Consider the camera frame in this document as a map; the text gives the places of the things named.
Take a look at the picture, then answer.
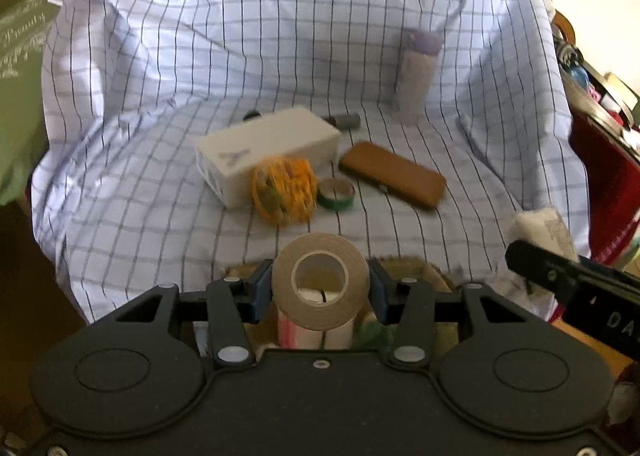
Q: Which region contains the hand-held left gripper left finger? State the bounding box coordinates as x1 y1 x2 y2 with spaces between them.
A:
97 260 274 369

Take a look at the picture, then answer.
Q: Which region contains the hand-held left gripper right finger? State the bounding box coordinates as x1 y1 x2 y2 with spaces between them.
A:
367 260 546 369

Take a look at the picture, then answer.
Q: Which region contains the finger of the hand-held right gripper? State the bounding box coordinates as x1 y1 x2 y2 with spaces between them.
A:
505 240 583 297

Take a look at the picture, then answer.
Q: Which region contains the woven basket with fabric lining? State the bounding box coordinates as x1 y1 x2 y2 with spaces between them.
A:
220 256 463 352

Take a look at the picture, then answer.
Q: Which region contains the pink and white towel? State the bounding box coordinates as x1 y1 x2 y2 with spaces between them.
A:
277 311 356 349

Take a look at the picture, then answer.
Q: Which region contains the beige tape roll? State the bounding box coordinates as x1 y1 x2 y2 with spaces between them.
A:
274 233 371 329

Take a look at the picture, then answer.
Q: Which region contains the green tape roll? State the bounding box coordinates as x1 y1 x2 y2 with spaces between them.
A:
317 179 357 211

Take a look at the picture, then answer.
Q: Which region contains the dark red velvet cloth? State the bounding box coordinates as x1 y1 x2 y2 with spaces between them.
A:
570 108 640 267

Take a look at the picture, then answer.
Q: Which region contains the brown leather case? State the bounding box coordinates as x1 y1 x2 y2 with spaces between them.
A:
339 141 447 211

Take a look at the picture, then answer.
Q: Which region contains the white phone box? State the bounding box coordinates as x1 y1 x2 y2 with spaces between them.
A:
194 106 342 211

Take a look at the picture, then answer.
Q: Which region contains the blue checked white cloth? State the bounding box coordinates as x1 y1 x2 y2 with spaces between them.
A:
30 0 593 327

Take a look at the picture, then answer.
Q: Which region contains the black and white striped cloth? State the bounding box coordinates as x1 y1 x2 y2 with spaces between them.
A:
556 37 584 70

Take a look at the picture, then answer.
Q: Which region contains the purple lidded water bottle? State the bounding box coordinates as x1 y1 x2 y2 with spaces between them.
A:
395 28 443 124

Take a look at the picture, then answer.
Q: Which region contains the green printed cushion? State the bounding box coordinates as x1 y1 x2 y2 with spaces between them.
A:
0 0 66 207

